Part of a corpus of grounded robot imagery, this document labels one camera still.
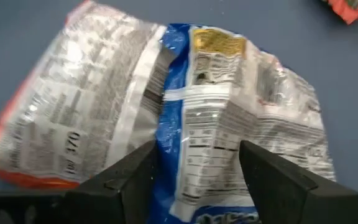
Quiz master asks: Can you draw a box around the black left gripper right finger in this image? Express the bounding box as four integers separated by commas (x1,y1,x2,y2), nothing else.
239,139,319,224

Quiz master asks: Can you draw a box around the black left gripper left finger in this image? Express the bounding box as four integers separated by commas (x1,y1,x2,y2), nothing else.
65,139,158,224

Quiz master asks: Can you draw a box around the blue Maruchan ramen packet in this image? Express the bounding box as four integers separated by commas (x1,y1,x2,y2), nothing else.
149,23,337,224

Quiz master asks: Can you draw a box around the orange Maruchan ramen packet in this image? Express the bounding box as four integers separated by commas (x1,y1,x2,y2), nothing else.
320,0,358,26
0,0,180,190

